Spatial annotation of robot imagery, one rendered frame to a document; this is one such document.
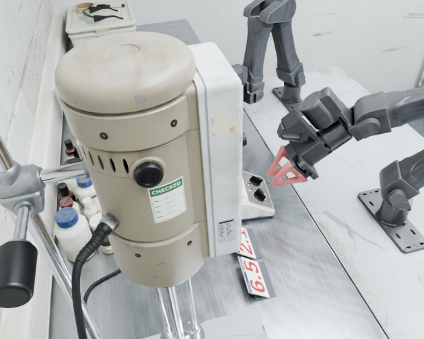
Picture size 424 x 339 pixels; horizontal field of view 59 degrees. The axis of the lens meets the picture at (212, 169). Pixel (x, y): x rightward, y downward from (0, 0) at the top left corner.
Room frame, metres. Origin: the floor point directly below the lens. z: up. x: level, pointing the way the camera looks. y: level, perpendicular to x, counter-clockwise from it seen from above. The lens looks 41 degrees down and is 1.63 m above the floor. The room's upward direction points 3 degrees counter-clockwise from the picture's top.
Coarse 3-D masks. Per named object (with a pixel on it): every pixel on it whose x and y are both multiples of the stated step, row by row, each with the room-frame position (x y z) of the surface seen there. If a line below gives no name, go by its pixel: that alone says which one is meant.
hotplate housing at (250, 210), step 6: (246, 192) 0.67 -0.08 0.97; (246, 198) 0.64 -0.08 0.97; (270, 198) 0.68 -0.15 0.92; (246, 204) 0.63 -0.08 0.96; (252, 204) 0.63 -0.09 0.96; (258, 204) 0.64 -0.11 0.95; (246, 210) 0.63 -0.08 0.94; (252, 210) 0.63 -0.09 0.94; (258, 210) 0.63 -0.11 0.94; (264, 210) 0.63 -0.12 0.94; (270, 210) 0.64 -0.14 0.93; (246, 216) 0.63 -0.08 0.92; (252, 216) 0.63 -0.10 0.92; (258, 216) 0.63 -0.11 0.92; (264, 216) 0.63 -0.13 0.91; (270, 216) 0.64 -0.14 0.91
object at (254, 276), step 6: (246, 264) 0.48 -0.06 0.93; (252, 264) 0.49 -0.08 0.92; (246, 270) 0.46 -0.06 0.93; (252, 270) 0.47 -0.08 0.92; (258, 270) 0.48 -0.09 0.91; (252, 276) 0.45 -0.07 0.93; (258, 276) 0.46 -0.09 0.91; (252, 282) 0.43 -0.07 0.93; (258, 282) 0.44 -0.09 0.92; (252, 288) 0.42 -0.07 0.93; (258, 288) 0.43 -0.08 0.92; (264, 288) 0.43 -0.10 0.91; (264, 294) 0.42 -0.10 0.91
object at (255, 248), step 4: (244, 228) 0.60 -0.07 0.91; (248, 232) 0.59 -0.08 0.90; (252, 232) 0.59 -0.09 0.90; (248, 236) 0.58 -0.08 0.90; (252, 236) 0.58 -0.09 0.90; (252, 240) 0.57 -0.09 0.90; (252, 244) 0.55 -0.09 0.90; (256, 244) 0.55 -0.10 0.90; (252, 248) 0.54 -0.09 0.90; (256, 248) 0.54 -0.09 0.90; (236, 252) 0.51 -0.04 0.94; (240, 252) 0.51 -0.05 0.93; (256, 252) 0.53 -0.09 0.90; (244, 256) 0.52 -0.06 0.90; (248, 256) 0.51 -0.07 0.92; (252, 256) 0.51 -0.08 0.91; (256, 256) 0.52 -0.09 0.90; (260, 256) 0.52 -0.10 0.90
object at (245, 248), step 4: (244, 232) 0.59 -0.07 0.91; (244, 236) 0.57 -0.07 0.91; (244, 240) 0.56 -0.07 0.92; (248, 240) 0.56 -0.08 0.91; (240, 244) 0.54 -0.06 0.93; (244, 244) 0.54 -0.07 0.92; (248, 244) 0.55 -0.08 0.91; (240, 248) 0.52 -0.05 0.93; (244, 248) 0.53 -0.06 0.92; (248, 248) 0.53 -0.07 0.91; (244, 252) 0.51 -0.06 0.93; (248, 252) 0.52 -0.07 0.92; (252, 252) 0.53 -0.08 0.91
